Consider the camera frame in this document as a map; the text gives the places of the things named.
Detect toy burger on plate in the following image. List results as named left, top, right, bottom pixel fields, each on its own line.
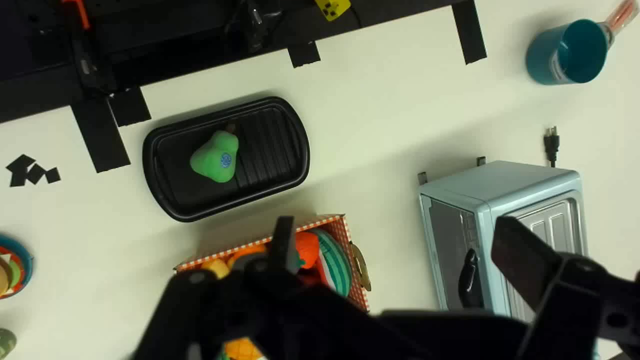
left=0, top=235, right=37, bottom=301

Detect yellow and black small object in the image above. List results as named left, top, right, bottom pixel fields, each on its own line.
left=314, top=0, right=352, bottom=24

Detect light blue toaster oven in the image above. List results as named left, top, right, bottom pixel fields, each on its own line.
left=417, top=158, right=591, bottom=319

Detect black clamp with orange handle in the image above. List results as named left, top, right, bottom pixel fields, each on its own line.
left=61, top=0, right=113, bottom=97

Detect black ribbed plastic tray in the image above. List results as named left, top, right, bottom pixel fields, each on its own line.
left=140, top=94, right=313, bottom=224

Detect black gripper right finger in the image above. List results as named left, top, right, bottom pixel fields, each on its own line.
left=490, top=214, right=640, bottom=360

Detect small black tape pieces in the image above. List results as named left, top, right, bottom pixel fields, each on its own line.
left=6, top=155, right=65, bottom=189

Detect green striped toy slice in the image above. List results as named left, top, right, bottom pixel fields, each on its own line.
left=314, top=228, right=354, bottom=296

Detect black power cable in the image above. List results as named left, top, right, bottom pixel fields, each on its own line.
left=542, top=127, right=563, bottom=168

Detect green toy pear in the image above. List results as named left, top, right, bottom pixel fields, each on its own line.
left=188, top=129, right=240, bottom=186

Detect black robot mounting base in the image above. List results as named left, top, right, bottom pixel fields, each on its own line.
left=0, top=0, right=468, bottom=127

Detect toy orange fruit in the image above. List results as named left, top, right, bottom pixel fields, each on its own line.
left=294, top=231, right=324, bottom=271

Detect red patterned cardboard basket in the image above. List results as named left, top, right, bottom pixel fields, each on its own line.
left=175, top=212, right=372, bottom=360

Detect yellow toy lemon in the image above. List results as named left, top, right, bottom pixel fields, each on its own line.
left=200, top=258, right=235, bottom=280

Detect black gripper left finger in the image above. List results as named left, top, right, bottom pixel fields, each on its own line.
left=133, top=214, right=298, bottom=360

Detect teal measuring cup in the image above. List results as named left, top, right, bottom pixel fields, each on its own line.
left=524, top=0, right=640, bottom=86

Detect black tape strip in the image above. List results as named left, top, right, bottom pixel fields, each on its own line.
left=107, top=86, right=155, bottom=129
left=71, top=93, right=133, bottom=174
left=453, top=0, right=489, bottom=67
left=286, top=41, right=322, bottom=71

